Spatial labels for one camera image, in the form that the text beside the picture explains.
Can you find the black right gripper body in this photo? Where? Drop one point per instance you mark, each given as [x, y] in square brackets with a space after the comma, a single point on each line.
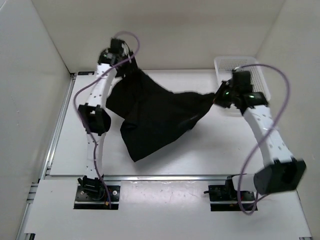
[225, 97]

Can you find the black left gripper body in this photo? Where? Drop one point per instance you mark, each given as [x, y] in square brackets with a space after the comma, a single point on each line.
[127, 67]

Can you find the black shorts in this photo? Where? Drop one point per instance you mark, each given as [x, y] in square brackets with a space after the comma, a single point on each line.
[154, 117]

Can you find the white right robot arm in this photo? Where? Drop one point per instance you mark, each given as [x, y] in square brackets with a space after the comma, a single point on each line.
[281, 171]

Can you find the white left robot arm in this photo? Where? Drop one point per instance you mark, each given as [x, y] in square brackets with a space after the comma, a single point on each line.
[90, 105]

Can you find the white perforated plastic basket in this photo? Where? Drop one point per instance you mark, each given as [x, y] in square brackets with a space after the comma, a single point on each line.
[224, 65]

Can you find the small black corner label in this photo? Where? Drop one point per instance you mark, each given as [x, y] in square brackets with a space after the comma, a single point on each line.
[85, 73]

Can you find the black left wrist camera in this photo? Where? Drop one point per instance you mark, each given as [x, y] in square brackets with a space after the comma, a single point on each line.
[116, 46]

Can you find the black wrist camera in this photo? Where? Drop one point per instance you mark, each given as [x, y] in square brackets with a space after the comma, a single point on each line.
[116, 46]
[241, 78]

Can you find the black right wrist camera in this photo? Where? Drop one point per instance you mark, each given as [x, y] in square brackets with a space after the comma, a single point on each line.
[241, 78]

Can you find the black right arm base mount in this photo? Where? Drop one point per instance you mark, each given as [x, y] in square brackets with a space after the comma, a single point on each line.
[223, 197]

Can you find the aluminium table edge rail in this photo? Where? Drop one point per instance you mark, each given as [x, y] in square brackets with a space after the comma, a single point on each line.
[134, 178]

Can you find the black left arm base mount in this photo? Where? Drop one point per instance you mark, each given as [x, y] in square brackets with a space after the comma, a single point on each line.
[91, 194]

